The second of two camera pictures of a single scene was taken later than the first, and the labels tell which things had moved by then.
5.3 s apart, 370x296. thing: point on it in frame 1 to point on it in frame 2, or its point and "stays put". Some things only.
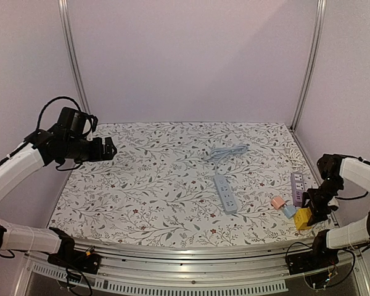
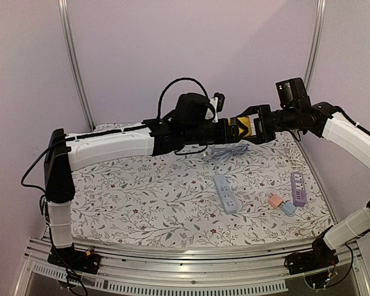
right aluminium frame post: [320, 8] stays put
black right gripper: [319, 208] to [266, 122]
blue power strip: [224, 194] stays put
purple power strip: [298, 188] stays put
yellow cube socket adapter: [301, 218] to [245, 121]
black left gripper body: [76, 150] to [219, 137]
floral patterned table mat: [191, 184] stays put
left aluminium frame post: [64, 12] stays put
